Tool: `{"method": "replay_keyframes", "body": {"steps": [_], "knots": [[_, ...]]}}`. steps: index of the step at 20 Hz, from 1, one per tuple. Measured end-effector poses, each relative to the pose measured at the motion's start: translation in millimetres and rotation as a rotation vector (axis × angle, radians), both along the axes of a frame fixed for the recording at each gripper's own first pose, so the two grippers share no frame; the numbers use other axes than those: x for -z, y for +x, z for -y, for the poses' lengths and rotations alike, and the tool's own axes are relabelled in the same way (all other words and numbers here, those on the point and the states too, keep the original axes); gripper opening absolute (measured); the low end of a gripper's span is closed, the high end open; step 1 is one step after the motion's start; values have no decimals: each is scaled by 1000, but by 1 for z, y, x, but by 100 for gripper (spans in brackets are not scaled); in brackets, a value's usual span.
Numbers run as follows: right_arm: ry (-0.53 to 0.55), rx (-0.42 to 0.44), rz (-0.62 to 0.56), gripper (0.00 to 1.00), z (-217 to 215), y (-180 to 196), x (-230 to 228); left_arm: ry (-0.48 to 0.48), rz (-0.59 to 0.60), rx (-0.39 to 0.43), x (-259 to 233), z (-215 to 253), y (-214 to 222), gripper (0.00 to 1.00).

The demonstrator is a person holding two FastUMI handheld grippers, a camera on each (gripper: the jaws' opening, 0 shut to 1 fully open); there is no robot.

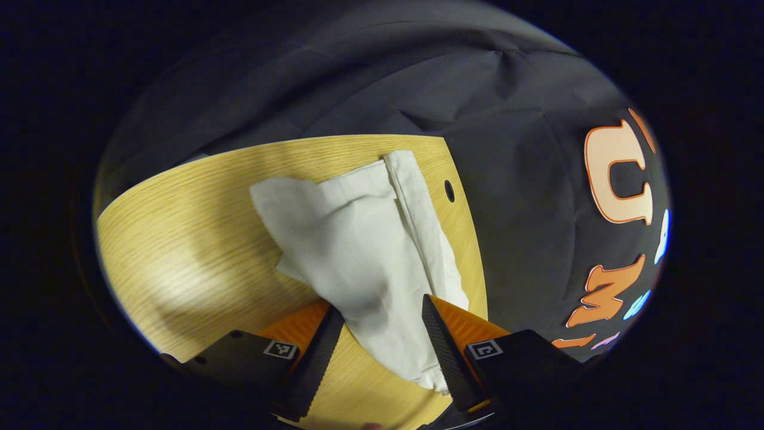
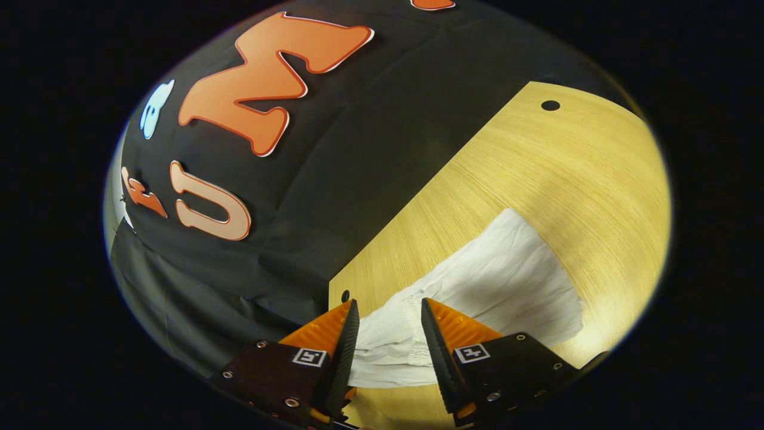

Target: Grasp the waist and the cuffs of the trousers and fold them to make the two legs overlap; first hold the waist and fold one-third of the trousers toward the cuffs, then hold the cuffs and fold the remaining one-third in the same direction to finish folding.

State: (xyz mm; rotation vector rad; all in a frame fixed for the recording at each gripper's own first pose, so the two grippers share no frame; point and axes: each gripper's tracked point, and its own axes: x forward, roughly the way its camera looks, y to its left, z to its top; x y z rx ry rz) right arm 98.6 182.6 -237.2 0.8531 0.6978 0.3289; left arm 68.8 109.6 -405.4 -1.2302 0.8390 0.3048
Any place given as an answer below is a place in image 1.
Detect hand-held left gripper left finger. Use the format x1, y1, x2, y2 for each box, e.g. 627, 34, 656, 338
161, 299, 346, 423

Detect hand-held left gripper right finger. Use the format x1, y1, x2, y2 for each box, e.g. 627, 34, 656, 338
421, 294, 586, 428

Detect white jeans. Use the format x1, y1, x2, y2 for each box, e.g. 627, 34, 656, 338
249, 149, 470, 395

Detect black backdrop cloth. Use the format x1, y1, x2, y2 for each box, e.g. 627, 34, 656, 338
95, 0, 672, 365

